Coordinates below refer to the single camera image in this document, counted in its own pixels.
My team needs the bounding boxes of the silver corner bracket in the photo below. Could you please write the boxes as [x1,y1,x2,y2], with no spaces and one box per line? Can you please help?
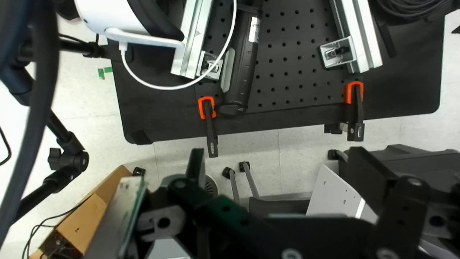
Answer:
[320,39,359,69]
[203,50,226,80]

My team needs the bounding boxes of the black pegboard base plate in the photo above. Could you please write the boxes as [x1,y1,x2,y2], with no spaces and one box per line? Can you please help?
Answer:
[113,0,443,145]

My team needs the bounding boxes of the black cylindrical tool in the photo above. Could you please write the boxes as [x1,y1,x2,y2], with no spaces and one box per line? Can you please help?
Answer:
[219,0,265,116]

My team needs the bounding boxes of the green tape piece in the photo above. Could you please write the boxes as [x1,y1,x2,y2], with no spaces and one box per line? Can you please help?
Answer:
[97,64,116,79]

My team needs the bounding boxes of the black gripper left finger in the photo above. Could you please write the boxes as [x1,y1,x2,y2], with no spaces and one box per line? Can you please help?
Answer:
[139,147,271,259]

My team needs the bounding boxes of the brown cardboard box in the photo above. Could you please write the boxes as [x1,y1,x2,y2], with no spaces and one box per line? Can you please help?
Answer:
[28,164,134,259]

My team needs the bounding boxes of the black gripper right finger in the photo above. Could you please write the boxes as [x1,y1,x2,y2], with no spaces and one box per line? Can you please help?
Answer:
[344,145,460,259]

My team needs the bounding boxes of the white cable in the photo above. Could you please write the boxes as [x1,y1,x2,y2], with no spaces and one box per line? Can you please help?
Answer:
[103,0,241,92]

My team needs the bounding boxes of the aluminium extrusion rail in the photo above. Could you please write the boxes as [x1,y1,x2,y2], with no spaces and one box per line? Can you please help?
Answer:
[170,0,216,80]
[330,0,386,75]

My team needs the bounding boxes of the white VR headset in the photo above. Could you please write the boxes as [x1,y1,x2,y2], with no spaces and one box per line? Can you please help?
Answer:
[71,0,187,49]

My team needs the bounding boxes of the white perforated panel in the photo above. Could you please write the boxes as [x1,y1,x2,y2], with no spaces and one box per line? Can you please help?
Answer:
[307,164,380,224]

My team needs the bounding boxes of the grey flat board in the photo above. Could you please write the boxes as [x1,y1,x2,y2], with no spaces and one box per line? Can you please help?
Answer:
[85,174,149,259]

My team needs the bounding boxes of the grey metal bar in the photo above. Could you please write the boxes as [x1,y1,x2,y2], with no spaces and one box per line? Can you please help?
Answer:
[222,165,242,200]
[238,159,261,198]

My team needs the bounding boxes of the orange black bar clamp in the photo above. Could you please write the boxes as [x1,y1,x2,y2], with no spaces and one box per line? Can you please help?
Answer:
[196,95,222,158]
[343,79,367,142]

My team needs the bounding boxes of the black tripod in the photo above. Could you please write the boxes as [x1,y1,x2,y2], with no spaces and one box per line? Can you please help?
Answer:
[9,105,91,227]

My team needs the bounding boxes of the dark blue cable sleeve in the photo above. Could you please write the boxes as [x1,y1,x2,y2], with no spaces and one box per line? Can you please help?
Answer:
[0,0,62,246]

